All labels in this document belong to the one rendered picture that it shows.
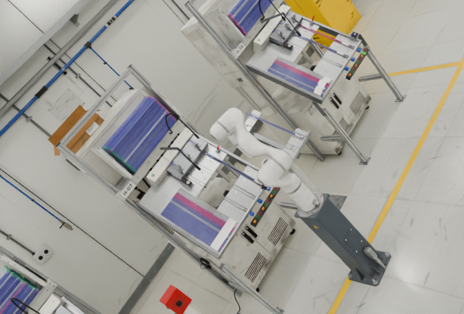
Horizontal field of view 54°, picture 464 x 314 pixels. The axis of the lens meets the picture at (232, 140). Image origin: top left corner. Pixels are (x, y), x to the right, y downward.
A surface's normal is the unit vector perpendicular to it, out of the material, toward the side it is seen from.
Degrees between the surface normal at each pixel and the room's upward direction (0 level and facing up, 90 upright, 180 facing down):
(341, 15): 90
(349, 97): 90
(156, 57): 90
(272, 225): 90
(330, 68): 44
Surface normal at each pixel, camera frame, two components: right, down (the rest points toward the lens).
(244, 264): 0.54, -0.01
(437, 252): -0.64, -0.65
